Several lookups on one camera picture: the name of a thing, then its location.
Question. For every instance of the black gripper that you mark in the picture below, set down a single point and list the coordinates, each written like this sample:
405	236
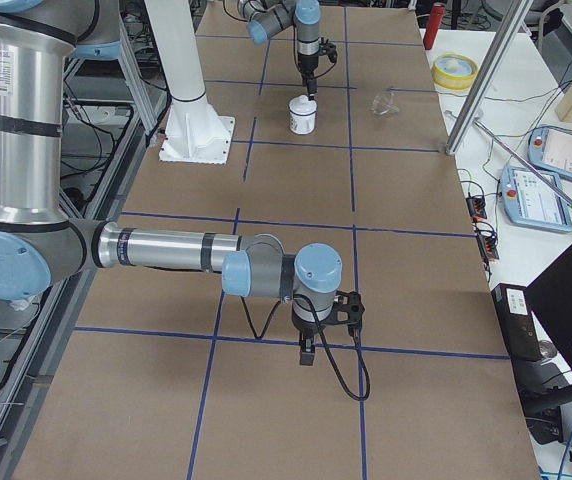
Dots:
306	330
308	64

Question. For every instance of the white ceramic lid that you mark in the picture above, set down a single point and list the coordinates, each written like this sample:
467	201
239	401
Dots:
302	106

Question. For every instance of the clear plastic funnel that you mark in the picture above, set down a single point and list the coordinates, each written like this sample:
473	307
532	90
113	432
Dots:
384	104

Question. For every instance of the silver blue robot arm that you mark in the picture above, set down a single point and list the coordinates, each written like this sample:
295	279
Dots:
265	19
40	245

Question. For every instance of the white enamel mug blue rim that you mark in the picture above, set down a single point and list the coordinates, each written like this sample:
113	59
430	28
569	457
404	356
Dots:
302	124

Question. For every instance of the yellow tape roll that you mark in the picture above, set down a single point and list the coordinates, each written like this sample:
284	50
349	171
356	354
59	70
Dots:
454	71

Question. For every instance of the red cardboard tube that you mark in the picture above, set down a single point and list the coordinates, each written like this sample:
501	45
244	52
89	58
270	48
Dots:
433	25

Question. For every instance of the black desktop box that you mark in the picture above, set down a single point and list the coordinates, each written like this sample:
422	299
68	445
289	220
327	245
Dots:
516	322

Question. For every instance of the near teach pendant tablet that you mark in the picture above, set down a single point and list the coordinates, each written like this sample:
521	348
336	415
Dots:
528	202

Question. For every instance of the teach pendant tablet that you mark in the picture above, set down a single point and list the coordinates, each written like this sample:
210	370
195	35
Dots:
528	202
550	148

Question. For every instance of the far teach pendant tablet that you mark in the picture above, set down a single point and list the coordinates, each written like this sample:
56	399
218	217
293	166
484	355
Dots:
550	148

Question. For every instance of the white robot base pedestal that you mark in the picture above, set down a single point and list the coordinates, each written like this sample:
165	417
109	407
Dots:
194	132

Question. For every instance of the aluminium frame post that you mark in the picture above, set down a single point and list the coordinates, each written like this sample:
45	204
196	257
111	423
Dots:
499	46

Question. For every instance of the aluminium frame rail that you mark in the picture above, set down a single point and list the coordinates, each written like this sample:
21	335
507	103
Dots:
109	125

